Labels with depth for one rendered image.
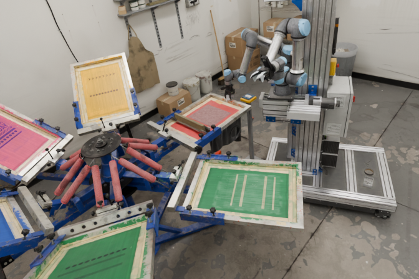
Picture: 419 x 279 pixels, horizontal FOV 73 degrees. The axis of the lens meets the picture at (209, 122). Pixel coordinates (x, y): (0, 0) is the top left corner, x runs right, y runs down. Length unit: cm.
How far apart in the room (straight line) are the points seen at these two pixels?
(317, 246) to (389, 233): 69
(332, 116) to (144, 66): 296
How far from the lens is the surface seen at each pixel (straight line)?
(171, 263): 298
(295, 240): 301
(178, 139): 251
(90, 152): 223
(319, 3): 248
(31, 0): 401
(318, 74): 267
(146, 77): 471
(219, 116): 287
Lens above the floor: 250
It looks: 33 degrees down
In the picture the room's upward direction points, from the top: 9 degrees counter-clockwise
